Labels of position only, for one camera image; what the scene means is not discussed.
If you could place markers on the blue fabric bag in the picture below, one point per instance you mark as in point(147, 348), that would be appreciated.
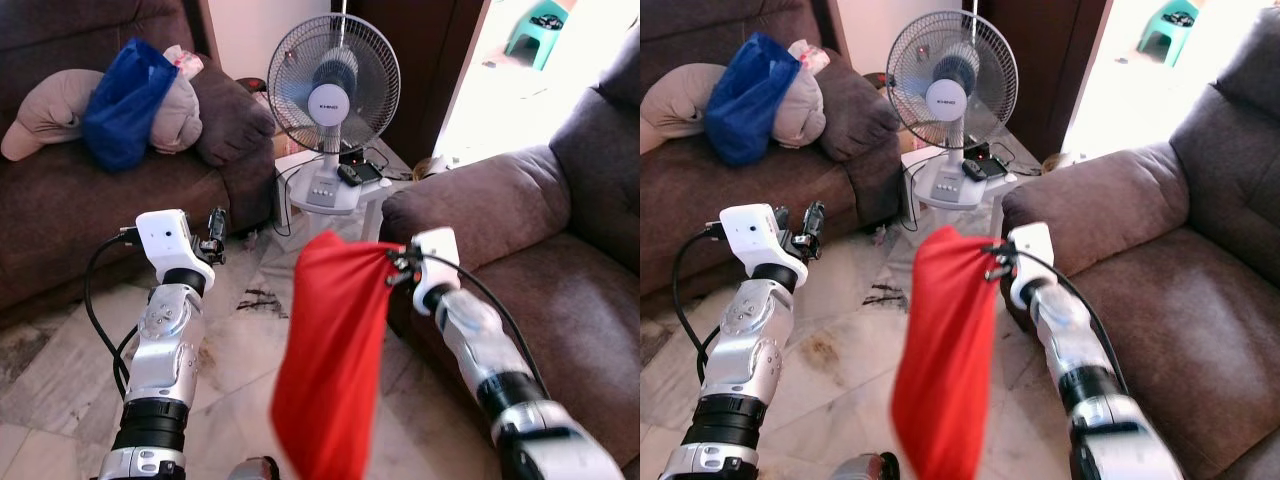
point(125, 110)
point(745, 105)

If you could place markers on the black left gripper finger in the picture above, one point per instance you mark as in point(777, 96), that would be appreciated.
point(217, 224)
point(783, 218)
point(814, 218)

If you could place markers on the beige long pillow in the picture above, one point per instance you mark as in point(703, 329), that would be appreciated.
point(45, 115)
point(680, 100)

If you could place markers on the dark red round object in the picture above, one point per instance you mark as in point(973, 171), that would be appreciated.
point(875, 80)
point(252, 85)

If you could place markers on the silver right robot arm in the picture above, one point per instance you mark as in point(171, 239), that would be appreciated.
point(480, 340)
point(1065, 340)

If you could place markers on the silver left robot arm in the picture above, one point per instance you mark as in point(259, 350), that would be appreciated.
point(165, 350)
point(745, 350)

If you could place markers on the green plastic stool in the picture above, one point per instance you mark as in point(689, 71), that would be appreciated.
point(1168, 30)
point(535, 35)

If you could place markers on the grey-brown fabric armchair sofa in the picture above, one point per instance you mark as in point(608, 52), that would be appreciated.
point(1180, 300)
point(560, 300)

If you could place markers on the dark wooden door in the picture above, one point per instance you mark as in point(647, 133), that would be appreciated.
point(430, 70)
point(1050, 60)

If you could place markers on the small pale rounded object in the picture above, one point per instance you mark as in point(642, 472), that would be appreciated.
point(432, 167)
point(1057, 163)

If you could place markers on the dark brown fabric sofa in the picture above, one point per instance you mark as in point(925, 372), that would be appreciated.
point(60, 210)
point(690, 190)

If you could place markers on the white electric table fan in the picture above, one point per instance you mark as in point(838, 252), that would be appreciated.
point(950, 95)
point(333, 100)

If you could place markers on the small white table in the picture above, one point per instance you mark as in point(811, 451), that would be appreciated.
point(1000, 185)
point(375, 195)

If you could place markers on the pink white patterned cloth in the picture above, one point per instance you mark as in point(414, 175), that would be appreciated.
point(185, 60)
point(810, 55)

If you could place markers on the black electronic device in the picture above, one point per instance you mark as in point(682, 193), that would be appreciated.
point(358, 170)
point(982, 165)

